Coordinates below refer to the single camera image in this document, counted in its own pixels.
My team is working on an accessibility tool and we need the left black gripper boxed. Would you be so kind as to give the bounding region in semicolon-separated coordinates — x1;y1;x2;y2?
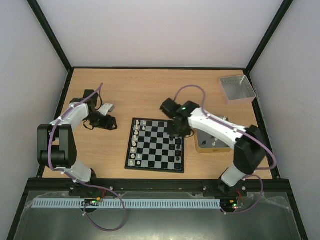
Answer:
86;110;117;131

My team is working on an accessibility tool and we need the black chess board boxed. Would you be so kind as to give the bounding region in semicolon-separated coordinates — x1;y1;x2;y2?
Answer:
124;118;185;174

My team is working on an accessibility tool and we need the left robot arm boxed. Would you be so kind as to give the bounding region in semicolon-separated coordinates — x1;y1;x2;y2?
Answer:
37;87;118;187

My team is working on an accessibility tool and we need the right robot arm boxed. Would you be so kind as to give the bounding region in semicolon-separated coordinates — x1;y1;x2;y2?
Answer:
159;98;266;196

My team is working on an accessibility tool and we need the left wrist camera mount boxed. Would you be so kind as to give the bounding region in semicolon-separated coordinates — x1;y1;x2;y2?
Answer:
97;103;115;116

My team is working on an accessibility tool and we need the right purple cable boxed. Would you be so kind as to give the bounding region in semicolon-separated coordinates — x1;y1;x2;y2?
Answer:
174;84;277;216

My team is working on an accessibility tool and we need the purple cable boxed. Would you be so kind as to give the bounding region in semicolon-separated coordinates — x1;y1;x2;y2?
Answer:
174;84;277;216
48;82;128;231

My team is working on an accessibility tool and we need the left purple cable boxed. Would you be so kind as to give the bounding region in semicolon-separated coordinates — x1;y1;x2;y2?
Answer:
48;82;128;231

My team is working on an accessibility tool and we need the grey slotted cable duct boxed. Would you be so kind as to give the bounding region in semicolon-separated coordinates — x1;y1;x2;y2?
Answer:
31;198;221;210

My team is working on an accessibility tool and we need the black aluminium frame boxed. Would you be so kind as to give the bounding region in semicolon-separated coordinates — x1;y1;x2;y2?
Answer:
8;0;307;240

